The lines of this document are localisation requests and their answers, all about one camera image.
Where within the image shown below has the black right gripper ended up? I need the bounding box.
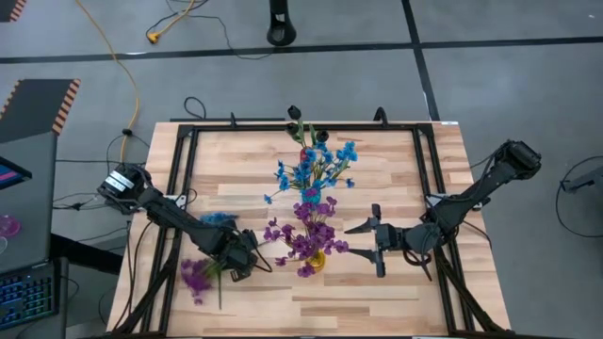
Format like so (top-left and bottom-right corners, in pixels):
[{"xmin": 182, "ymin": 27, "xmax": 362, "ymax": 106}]
[{"xmin": 343, "ymin": 202, "xmax": 412, "ymax": 280}]

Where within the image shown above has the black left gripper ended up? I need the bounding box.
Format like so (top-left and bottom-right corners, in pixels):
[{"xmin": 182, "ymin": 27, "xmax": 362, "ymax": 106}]
[{"xmin": 206, "ymin": 225, "xmax": 261, "ymax": 284}]

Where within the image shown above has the yellow glass vase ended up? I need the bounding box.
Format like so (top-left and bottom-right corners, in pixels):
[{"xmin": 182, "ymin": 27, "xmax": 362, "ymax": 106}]
[{"xmin": 305, "ymin": 249, "xmax": 327, "ymax": 275}]

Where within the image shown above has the black flower bunch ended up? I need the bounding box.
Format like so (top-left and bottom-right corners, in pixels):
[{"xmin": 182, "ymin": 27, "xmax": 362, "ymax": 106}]
[{"xmin": 285, "ymin": 105, "xmax": 331, "ymax": 150}]

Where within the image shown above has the black flat bar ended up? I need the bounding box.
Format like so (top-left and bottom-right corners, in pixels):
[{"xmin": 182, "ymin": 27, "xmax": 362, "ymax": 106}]
[{"xmin": 169, "ymin": 117, "xmax": 286, "ymax": 123}]

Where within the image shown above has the backlit laptop keyboard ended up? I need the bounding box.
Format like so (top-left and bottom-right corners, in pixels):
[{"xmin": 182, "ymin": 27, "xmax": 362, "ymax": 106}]
[{"xmin": 0, "ymin": 256, "xmax": 71, "ymax": 331}]

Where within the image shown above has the grey side desk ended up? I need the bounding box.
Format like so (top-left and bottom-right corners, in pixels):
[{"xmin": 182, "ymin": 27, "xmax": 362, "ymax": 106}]
[{"xmin": 0, "ymin": 131, "xmax": 58, "ymax": 277}]

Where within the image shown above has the black stand base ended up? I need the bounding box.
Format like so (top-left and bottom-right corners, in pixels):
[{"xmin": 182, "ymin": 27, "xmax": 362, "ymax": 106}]
[{"xmin": 266, "ymin": 0, "xmax": 299, "ymax": 47}]

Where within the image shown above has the black floor device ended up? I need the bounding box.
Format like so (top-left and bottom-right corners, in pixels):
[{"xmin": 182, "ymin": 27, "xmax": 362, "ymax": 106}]
[{"xmin": 559, "ymin": 166, "xmax": 603, "ymax": 194}]

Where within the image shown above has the pink round dish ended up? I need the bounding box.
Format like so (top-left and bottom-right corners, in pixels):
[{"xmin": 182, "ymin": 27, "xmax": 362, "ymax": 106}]
[{"xmin": 0, "ymin": 214, "xmax": 23, "ymax": 239}]

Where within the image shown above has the dark screen with pink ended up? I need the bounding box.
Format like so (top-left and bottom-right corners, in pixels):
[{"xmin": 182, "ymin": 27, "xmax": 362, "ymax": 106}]
[{"xmin": 0, "ymin": 155, "xmax": 34, "ymax": 191}]

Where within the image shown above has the black orange-striped floor mat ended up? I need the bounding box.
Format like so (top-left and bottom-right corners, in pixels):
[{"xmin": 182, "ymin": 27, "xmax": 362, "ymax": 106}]
[
  {"xmin": 0, "ymin": 78, "xmax": 83, "ymax": 145},
  {"xmin": 0, "ymin": 0, "xmax": 29, "ymax": 24}
]

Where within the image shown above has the black aluminium table frame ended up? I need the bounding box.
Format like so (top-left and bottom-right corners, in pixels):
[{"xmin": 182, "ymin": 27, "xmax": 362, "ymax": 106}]
[{"xmin": 106, "ymin": 122, "xmax": 514, "ymax": 339}]

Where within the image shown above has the black cable loop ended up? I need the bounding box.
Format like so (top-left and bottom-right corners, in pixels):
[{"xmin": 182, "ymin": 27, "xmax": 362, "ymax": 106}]
[
  {"xmin": 182, "ymin": 95, "xmax": 208, "ymax": 121},
  {"xmin": 554, "ymin": 154, "xmax": 603, "ymax": 239}
]

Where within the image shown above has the black cable with connector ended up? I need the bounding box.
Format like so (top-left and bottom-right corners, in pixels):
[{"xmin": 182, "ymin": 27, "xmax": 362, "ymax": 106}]
[{"xmin": 106, "ymin": 126, "xmax": 153, "ymax": 166}]

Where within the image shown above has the yellow extension cable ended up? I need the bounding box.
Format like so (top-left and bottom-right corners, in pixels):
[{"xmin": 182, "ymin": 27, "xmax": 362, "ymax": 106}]
[{"xmin": 74, "ymin": 0, "xmax": 141, "ymax": 165}]

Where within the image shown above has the thin black floor cable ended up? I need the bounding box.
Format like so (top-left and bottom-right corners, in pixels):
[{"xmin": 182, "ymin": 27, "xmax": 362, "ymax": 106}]
[{"xmin": 157, "ymin": 0, "xmax": 274, "ymax": 61}]

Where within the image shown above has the yellow plug cable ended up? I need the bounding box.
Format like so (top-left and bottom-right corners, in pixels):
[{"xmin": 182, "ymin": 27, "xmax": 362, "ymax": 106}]
[{"xmin": 146, "ymin": 0, "xmax": 197, "ymax": 45}]

